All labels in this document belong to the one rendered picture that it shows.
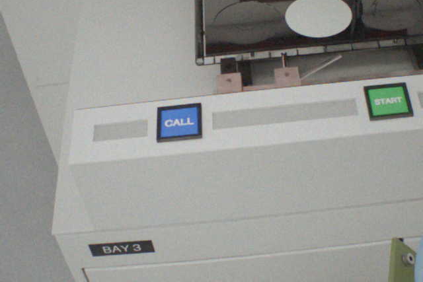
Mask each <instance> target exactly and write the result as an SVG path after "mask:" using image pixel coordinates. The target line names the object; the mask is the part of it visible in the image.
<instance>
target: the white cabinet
mask: <svg viewBox="0 0 423 282"><path fill-rule="evenodd" d="M422 235H423V200H418V201H406V202H399V203H387V204H385V205H372V206H365V207H354V208H351V209H338V210H330V211H319V212H316V213H303V214H295V215H282V216H275V217H267V218H260V219H247V220H238V221H225V222H216V223H203V224H196V225H182V226H174V227H160V228H157V227H153V228H146V229H132V230H119V231H117V230H112V231H104V232H92V233H87V232H84V233H77V234H65V235H60V234H57V235H54V236H55V238H56V240H57V242H58V244H59V247H60V249H61V252H62V254H63V256H64V258H65V260H66V262H67V264H68V266H69V268H70V270H71V272H72V275H73V277H74V279H75V281H76V282H388V279H389V259H390V251H391V241H392V238H395V237H397V238H398V239H399V240H401V241H402V242H404V243H405V244H406V245H407V246H408V247H409V248H410V249H412V250H413V251H415V252H417V251H418V247H419V243H420V240H421V238H422Z"/></svg>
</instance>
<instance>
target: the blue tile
mask: <svg viewBox="0 0 423 282"><path fill-rule="evenodd" d="M197 133H198V108H197V107H195V108H182V109H175V110H162V111H161V137H170V136H177V135H191V134H197Z"/></svg>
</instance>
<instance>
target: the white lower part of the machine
mask: <svg viewBox="0 0 423 282"><path fill-rule="evenodd" d="M80 10H81V0H0V11H1V14H2V16H3V18H4V20H5V24H6V25H7V30H8V32H9V35H10V37H11V40H12V43H13V47H14V49H15V51H16V53H17V57H18V59H19V61H20V66H21V68H22V72H23V73H24V76H25V79H26V82H27V83H28V88H29V91H30V93H31V95H32V98H33V101H34V103H35V106H36V109H37V111H38V113H39V116H40V121H41V122H42V125H43V128H44V131H45V133H46V136H47V138H48V141H49V143H50V146H51V148H52V151H53V154H54V156H55V159H56V162H57V164H58V167H59V162H60V156H61V141H62V136H63V126H64V121H65V111H66V106H67V96H68V90H69V80H70V75H71V70H72V65H73V55H74V50H75V40H76V35H77V26H78V25H79V15H80Z"/></svg>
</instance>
